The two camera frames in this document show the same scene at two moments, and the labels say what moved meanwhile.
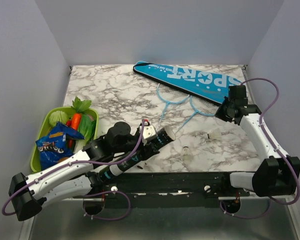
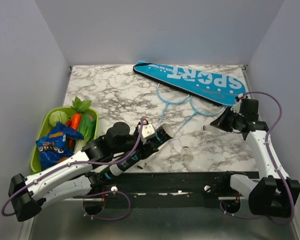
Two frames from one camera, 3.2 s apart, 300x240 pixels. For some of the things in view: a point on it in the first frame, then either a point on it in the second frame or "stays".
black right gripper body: [223, 111] → [233, 118]
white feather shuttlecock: [187, 155] stays
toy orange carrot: [76, 121] stays
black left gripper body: [141, 153] stays
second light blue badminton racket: [202, 106] stays
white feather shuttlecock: [213, 134] → [205, 127]
